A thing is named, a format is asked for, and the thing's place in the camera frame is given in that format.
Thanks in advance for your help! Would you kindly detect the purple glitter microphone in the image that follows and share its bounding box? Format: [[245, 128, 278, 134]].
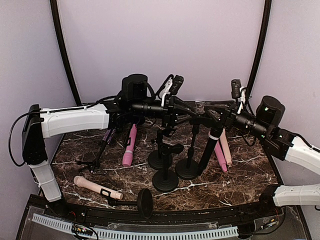
[[102, 128, 116, 145]]

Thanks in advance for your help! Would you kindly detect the black round-base desk stand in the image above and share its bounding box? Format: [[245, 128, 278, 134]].
[[152, 143, 184, 193]]

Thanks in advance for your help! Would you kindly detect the large pink microphone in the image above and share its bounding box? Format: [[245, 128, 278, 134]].
[[214, 141, 228, 173]]

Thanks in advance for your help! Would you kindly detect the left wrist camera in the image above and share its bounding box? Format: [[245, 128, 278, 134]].
[[156, 74, 184, 107]]

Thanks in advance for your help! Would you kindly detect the beige microphone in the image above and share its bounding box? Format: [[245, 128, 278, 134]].
[[219, 129, 232, 166], [73, 175, 123, 200]]

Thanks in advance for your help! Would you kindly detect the small pink microphone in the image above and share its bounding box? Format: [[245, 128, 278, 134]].
[[122, 123, 137, 167]]

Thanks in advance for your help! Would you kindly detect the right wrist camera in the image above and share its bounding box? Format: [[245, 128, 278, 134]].
[[231, 79, 247, 114]]

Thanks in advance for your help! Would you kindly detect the black stand with black microphone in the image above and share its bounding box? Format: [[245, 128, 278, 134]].
[[175, 116, 208, 180]]

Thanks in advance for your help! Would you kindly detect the grey cable duct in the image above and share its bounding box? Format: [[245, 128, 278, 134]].
[[31, 213, 239, 240]]

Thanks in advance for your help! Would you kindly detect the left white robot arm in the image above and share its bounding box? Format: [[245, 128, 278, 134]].
[[21, 73, 197, 218]]

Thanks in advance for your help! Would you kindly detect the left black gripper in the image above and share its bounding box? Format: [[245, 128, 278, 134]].
[[132, 97, 198, 129]]

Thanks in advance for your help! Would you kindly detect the right black frame post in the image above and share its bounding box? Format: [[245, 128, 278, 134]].
[[247, 0, 272, 92]]

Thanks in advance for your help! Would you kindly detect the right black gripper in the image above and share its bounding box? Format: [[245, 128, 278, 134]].
[[204, 100, 270, 141]]

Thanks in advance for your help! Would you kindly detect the black front rail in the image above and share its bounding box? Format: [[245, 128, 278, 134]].
[[24, 194, 286, 226]]

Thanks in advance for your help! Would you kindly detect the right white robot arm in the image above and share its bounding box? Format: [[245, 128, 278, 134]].
[[198, 95, 320, 217]]

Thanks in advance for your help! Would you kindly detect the black front stand lying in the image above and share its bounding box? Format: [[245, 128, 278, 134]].
[[100, 188, 153, 219]]

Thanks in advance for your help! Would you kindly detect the black tripod stand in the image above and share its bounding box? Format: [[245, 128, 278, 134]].
[[76, 140, 118, 187]]

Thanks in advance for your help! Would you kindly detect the black stand holding beige microphone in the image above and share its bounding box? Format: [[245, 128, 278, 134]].
[[147, 127, 176, 170]]

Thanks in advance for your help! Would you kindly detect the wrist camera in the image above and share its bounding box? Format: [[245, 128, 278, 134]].
[[156, 74, 184, 107], [231, 79, 247, 114]]

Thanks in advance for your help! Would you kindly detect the black microphone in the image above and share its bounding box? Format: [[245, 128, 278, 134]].
[[197, 127, 223, 176]]

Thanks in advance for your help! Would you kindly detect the left black frame post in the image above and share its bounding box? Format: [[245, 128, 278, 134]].
[[49, 0, 82, 106]]

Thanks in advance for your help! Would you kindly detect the black frame post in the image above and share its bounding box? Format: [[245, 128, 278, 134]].
[[247, 0, 272, 92], [49, 0, 82, 106]]

